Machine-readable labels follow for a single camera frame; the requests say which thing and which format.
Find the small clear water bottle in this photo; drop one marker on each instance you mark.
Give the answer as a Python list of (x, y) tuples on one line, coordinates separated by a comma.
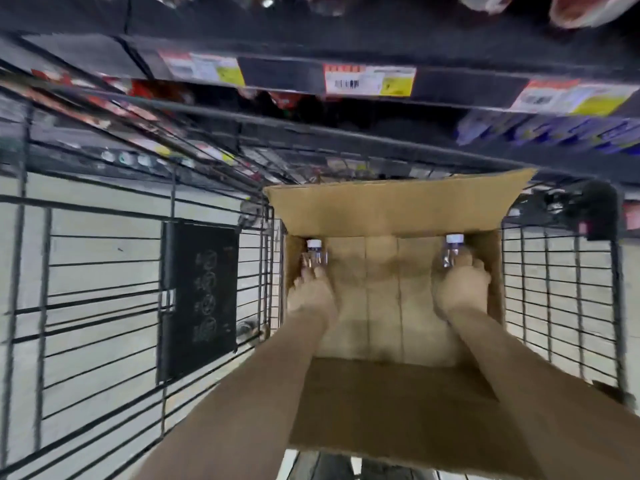
[(452, 249), (314, 252)]

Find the black cart seat panel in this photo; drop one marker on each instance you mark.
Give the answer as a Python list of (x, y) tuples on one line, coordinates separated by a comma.
[(200, 304)]

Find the person's left forearm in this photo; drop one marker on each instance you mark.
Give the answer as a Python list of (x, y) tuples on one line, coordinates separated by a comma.
[(250, 409)]

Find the white yellow price tag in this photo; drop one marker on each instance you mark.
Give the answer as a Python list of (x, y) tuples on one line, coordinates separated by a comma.
[(370, 79), (202, 68), (575, 97)]

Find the person's left leg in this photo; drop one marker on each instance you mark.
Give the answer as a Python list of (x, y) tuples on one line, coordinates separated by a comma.
[(330, 469)]

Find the person's right hand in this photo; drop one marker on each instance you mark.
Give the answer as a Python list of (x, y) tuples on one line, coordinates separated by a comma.
[(462, 289)]

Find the dark grey metal shelf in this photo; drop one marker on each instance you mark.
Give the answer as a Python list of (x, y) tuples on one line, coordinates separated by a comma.
[(450, 44)]

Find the person's left hand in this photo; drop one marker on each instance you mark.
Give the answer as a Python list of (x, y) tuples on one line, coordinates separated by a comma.
[(312, 299)]

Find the group of dark red jars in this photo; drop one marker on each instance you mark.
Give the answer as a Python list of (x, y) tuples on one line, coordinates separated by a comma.
[(585, 7)]

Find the person's right forearm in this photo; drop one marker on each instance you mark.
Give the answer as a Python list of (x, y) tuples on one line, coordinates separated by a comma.
[(550, 409)]

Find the group of red packaged bottles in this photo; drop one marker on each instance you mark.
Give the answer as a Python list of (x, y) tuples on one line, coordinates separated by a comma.
[(100, 102)]

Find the brown cardboard box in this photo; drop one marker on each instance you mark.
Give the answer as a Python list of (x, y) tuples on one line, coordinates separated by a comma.
[(400, 404)]

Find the group of dark capped bottles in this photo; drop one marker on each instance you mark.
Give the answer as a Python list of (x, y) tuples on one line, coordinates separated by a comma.
[(125, 158)]

